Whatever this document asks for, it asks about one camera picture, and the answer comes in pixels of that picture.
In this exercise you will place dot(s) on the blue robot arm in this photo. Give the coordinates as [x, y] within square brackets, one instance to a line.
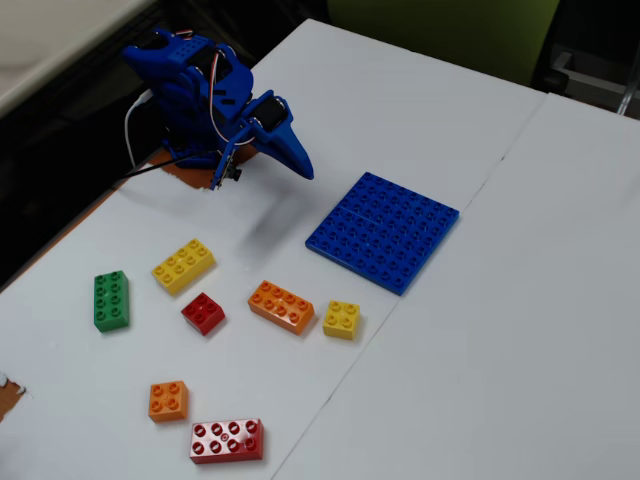
[185, 100]

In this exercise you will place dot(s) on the yellow 2x4 brick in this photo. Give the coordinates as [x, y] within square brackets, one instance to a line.
[182, 267]

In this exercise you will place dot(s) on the metal chair base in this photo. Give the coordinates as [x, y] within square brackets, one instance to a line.
[590, 80]

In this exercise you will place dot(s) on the green 2x4 brick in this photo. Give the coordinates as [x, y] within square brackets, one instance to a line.
[111, 302]

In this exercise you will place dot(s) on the red 2x4 brick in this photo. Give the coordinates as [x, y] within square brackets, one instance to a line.
[226, 442]

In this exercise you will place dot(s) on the green chair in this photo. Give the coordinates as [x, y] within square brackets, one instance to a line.
[440, 35]

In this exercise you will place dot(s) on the blue 8x8 brick plate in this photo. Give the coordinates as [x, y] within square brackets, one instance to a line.
[385, 232]

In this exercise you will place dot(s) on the orange 2x4 brick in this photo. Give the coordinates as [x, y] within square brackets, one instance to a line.
[282, 312]

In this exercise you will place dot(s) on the blue plate wrist camera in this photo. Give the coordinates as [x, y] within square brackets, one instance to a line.
[230, 174]

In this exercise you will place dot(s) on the white foam board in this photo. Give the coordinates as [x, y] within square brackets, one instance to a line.
[500, 350]
[450, 100]

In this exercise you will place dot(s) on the red 2x2 brick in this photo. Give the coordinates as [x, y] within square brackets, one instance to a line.
[202, 314]

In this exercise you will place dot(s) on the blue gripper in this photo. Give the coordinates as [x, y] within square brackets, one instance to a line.
[286, 136]

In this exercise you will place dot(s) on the yellow 2x2 brick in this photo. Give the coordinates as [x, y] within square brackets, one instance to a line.
[341, 321]

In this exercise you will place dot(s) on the orange 2x2 brick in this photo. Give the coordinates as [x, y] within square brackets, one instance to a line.
[168, 402]

